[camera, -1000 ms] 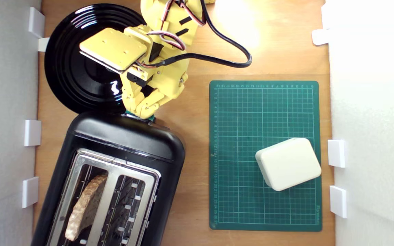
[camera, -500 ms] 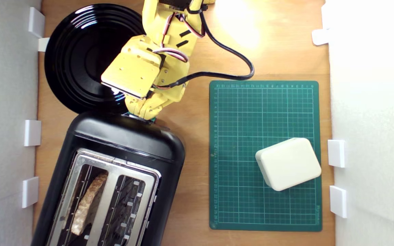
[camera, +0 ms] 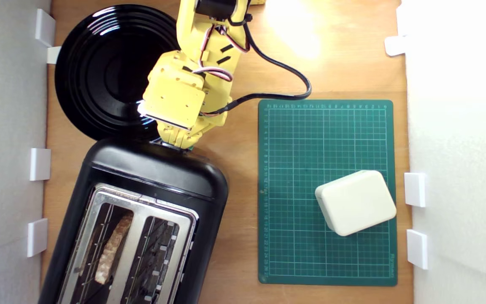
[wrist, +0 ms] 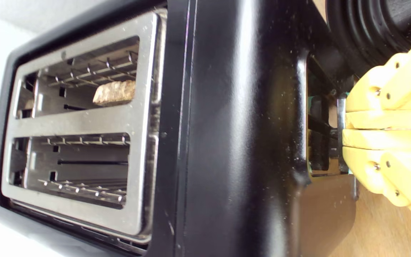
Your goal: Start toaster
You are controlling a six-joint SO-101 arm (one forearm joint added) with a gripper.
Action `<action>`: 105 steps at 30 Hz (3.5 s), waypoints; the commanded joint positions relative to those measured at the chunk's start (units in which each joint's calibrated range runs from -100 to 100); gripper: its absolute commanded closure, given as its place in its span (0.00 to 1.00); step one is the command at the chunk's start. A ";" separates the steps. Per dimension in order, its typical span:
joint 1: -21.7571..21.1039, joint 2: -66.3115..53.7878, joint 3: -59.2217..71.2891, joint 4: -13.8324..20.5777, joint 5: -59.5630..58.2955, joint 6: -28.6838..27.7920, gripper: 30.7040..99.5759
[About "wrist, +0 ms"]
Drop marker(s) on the green toaster lever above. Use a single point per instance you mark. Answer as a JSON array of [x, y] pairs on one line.
[[341, 107]]

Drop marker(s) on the black two-slot toaster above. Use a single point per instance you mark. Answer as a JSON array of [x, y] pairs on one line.
[[234, 125]]

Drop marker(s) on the brown bread slice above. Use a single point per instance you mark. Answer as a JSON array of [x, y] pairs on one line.
[[114, 92]]

